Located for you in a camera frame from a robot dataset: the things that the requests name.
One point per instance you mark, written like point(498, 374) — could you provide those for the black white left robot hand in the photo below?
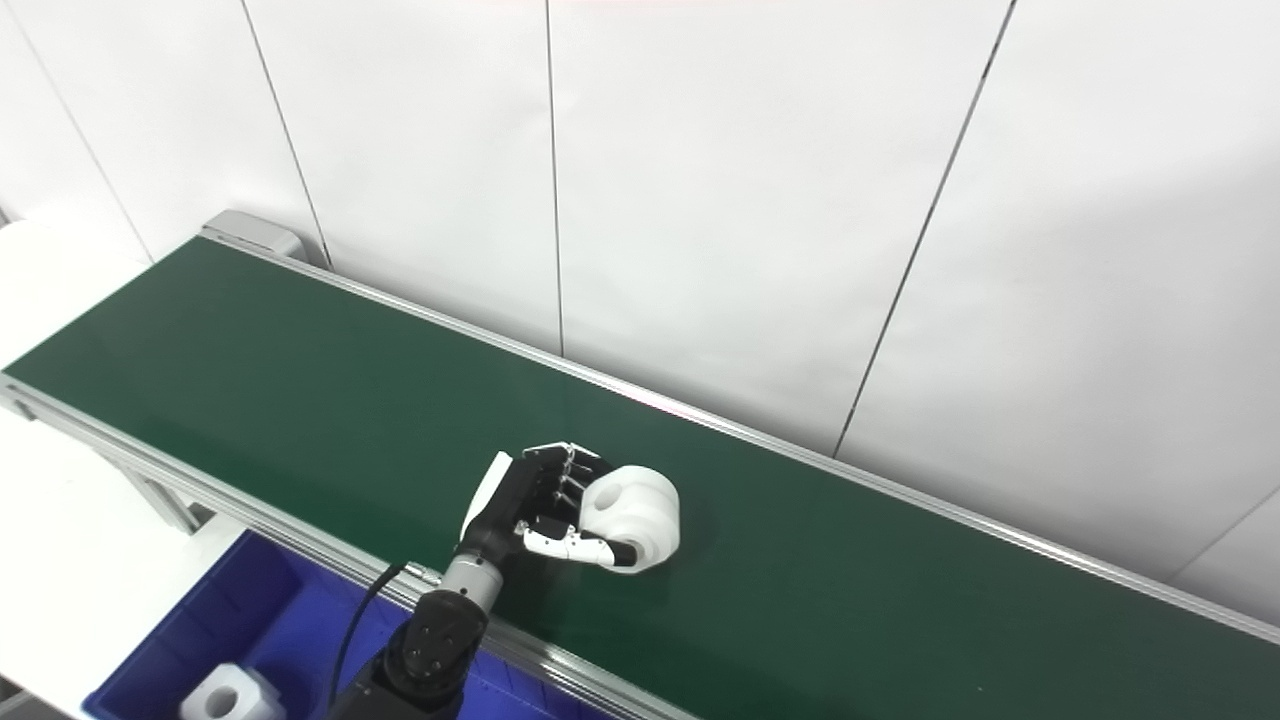
point(510, 500)

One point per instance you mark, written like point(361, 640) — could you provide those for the white round part with hole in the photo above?
point(640, 510)

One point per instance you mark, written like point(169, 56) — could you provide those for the green conveyor belt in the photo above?
point(300, 380)
point(200, 488)

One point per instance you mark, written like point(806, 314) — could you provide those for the blue plastic bin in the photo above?
point(260, 620)

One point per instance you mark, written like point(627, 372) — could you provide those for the white cube part with hole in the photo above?
point(225, 698)

